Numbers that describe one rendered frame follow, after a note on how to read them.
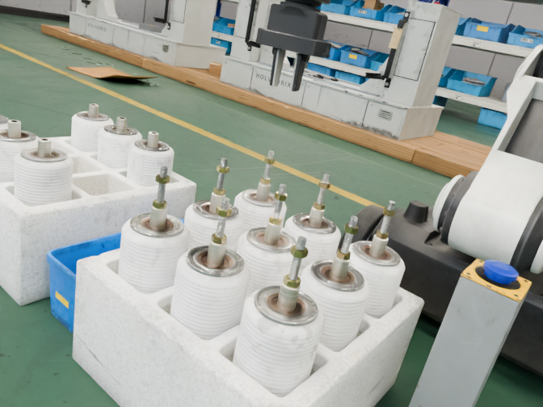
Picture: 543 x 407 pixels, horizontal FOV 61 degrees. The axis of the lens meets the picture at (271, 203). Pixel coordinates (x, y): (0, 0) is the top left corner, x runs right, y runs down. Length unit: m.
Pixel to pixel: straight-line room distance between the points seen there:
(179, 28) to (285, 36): 3.19
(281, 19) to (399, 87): 2.03
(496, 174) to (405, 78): 1.94
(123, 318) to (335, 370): 0.29
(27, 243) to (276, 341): 0.51
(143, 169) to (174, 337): 0.51
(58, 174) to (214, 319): 0.43
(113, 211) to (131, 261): 0.30
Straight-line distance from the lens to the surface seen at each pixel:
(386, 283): 0.72
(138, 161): 1.02
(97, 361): 0.77
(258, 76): 3.25
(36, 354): 0.85
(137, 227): 0.67
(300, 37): 0.76
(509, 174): 0.86
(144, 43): 4.19
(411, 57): 2.75
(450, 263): 0.99
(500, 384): 1.05
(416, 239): 1.02
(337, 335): 0.64
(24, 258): 0.90
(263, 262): 0.66
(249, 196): 0.84
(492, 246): 0.83
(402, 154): 2.61
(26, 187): 0.91
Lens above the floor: 0.55
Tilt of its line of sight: 21 degrees down
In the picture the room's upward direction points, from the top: 12 degrees clockwise
